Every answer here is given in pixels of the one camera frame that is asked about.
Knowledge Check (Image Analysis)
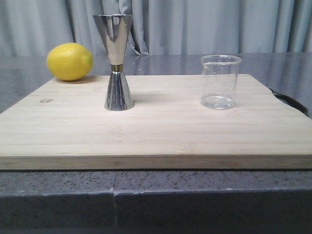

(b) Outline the steel double jigger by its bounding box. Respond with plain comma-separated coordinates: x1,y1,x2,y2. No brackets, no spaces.
93,14,135,111

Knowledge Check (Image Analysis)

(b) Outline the bamboo cutting board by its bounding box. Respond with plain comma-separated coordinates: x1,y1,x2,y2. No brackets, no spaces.
0,75,312,170

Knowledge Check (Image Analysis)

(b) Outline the grey curtain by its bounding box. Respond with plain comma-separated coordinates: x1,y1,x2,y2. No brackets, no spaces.
0,0,312,57

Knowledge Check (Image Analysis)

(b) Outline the clear glass beaker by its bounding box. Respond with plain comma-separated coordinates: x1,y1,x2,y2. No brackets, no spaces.
200,55,242,110

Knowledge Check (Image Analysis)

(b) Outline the yellow lemon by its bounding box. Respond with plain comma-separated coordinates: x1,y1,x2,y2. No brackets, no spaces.
46,42,94,81

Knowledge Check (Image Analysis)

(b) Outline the black cutting board handle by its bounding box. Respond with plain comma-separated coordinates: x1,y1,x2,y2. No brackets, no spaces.
270,88,309,116

